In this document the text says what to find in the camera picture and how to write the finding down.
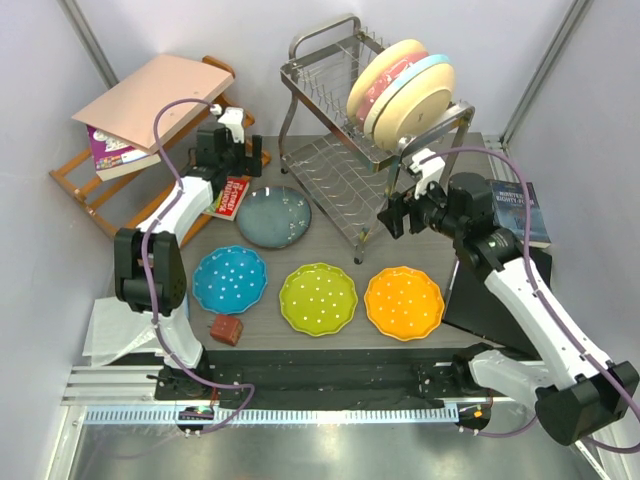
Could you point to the dark blue paperback book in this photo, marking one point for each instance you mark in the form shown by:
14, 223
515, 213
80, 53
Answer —
510, 212

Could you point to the red comic book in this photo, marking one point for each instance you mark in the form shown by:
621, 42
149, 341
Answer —
227, 203

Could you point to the pink folder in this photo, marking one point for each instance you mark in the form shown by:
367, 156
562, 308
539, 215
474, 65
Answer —
154, 103

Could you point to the metal dish rack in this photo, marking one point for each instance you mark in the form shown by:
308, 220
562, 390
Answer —
343, 172

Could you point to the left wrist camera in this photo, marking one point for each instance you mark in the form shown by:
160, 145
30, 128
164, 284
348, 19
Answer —
232, 118

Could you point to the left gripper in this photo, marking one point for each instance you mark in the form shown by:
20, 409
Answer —
249, 166

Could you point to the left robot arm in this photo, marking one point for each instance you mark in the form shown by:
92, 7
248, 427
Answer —
150, 277

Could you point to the green dotted plate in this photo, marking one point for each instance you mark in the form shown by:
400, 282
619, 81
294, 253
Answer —
318, 299

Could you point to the pink dotted plate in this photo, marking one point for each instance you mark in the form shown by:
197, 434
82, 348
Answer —
383, 80

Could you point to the cream blue rimmed plate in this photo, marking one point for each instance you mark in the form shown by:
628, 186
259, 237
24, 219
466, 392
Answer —
412, 102

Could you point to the purple white book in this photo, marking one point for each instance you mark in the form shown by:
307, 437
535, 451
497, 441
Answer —
114, 158

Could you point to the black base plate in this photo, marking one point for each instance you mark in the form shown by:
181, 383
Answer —
326, 380

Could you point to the white cloth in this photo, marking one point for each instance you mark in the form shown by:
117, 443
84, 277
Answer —
115, 331

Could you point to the black box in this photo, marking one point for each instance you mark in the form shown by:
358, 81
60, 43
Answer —
469, 306

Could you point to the orange dotted plate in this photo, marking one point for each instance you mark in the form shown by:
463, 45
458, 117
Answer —
404, 303

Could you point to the brown square block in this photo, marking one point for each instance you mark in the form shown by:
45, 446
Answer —
226, 329

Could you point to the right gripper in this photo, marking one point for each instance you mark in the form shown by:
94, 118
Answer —
393, 217

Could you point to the cream floral plate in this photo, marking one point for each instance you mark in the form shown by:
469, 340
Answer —
384, 60

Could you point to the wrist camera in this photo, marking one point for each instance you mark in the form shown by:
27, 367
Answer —
428, 167
232, 118

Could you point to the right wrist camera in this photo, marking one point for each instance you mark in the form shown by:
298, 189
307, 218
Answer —
428, 167

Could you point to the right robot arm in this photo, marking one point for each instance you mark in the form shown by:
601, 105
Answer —
579, 390

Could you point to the dark blue-grey plate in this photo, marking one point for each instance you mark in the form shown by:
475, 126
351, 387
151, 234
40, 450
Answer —
274, 217

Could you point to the blue dotted plate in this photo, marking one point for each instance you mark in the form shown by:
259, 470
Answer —
230, 280

